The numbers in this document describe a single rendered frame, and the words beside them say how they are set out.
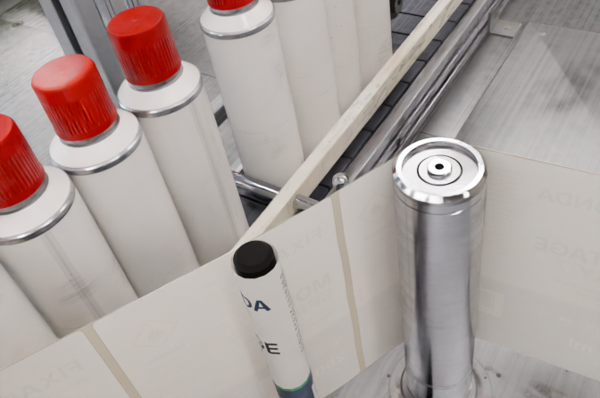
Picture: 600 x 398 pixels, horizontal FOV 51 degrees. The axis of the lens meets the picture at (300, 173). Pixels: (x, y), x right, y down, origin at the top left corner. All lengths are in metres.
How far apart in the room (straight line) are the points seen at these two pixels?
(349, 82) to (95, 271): 0.29
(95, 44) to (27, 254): 0.22
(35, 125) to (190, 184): 0.42
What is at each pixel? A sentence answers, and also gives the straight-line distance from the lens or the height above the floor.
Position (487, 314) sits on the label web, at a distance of 0.36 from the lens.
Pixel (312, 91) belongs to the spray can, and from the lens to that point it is 0.49.
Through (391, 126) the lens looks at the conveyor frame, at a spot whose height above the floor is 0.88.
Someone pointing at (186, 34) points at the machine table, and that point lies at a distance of 0.87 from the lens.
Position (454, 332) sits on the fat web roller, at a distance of 0.32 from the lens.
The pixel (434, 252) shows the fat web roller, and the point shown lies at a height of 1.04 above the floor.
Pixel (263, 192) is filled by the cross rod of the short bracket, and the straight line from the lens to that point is 0.49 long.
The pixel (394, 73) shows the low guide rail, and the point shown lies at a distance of 0.58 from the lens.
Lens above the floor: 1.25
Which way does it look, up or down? 43 degrees down
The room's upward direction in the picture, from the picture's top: 12 degrees counter-clockwise
